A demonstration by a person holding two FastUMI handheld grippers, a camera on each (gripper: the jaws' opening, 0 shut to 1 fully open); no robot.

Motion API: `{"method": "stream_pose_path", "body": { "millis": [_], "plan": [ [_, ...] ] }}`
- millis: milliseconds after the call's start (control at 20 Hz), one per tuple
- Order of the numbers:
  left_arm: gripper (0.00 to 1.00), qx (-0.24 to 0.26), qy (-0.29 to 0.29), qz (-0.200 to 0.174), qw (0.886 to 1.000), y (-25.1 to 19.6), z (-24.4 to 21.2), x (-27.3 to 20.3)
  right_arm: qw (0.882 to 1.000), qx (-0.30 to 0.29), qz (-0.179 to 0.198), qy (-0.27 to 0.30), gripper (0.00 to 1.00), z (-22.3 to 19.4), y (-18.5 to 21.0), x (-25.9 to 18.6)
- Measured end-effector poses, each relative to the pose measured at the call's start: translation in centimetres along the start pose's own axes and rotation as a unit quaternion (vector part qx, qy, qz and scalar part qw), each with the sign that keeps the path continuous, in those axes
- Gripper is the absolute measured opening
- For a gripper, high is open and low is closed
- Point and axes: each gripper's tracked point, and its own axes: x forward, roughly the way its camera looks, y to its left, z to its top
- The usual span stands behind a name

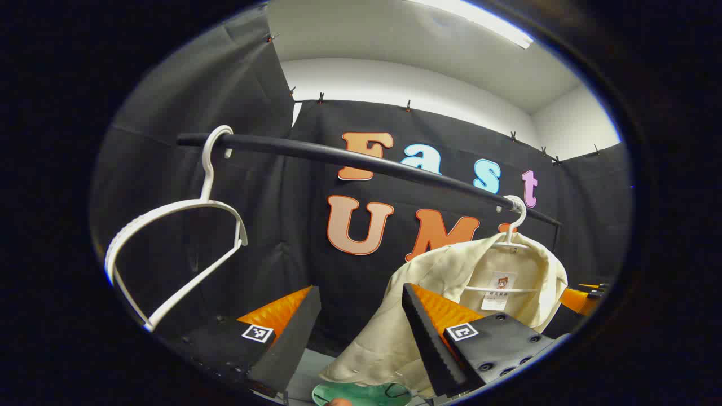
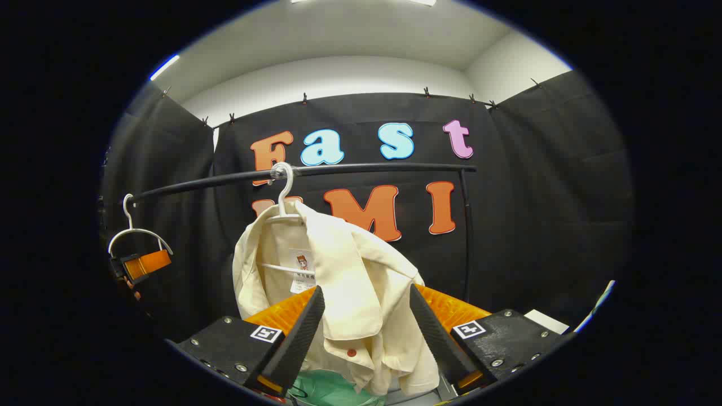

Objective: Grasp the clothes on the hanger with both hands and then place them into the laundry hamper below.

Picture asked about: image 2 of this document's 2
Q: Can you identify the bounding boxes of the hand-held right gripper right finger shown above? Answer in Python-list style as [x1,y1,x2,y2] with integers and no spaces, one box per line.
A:
[408,283,571,396]

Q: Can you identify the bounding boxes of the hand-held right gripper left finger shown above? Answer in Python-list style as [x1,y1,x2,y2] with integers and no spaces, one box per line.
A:
[168,285,327,398]

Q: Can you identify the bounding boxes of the cream jacket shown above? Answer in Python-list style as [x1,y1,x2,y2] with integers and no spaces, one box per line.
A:
[232,200,441,396]

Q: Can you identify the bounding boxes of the white clothes hanger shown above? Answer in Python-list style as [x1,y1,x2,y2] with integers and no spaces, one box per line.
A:
[261,162,316,277]
[107,193,174,257]

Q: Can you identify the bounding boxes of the white paper sheet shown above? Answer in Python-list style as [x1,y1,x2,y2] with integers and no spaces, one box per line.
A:
[525,309,570,334]

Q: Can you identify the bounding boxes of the black backdrop cloth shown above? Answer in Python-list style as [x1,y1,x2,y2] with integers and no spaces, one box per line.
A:
[100,70,635,342]

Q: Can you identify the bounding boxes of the ceiling light strip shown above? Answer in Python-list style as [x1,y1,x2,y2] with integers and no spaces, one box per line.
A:
[149,55,181,81]

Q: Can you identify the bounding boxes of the row of black clips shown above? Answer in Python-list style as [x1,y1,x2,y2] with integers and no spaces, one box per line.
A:
[161,78,542,126]

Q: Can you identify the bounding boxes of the ceiling light panel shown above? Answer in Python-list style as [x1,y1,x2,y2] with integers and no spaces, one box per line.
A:
[290,0,438,7]

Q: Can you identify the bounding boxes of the black clothes rail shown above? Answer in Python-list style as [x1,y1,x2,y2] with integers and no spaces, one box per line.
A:
[121,162,478,305]

